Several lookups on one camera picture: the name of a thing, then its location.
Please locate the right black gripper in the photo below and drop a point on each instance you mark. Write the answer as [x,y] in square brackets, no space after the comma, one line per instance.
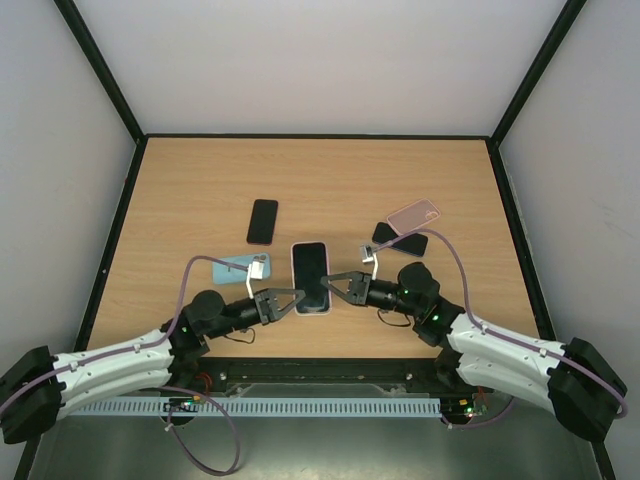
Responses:
[358,288]

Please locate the black phone red edge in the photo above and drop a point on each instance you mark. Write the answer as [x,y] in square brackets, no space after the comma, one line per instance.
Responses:
[262,222]

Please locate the pink translucent phone case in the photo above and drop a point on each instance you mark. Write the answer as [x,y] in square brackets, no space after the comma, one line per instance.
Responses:
[413,216]

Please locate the white slotted cable duct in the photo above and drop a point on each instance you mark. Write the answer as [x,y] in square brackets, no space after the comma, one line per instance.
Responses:
[268,407]

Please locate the light blue phone case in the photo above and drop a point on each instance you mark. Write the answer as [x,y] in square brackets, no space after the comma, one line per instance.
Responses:
[225,274]

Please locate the black metal enclosure frame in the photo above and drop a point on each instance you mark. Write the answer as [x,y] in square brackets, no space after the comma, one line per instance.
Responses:
[562,25]

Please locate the blue phone black screen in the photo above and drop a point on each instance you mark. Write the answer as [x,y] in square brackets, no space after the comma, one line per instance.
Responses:
[414,245]

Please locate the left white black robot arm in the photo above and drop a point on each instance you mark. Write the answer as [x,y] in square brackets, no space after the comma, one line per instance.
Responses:
[42,388]

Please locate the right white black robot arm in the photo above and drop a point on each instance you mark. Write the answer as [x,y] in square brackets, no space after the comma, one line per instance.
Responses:
[571,380]

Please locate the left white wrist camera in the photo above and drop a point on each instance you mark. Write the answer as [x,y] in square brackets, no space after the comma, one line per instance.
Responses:
[255,271]

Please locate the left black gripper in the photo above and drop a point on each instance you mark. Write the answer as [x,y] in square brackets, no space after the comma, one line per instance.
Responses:
[268,296]

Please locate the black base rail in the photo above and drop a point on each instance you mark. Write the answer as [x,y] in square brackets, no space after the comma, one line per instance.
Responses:
[416,375]

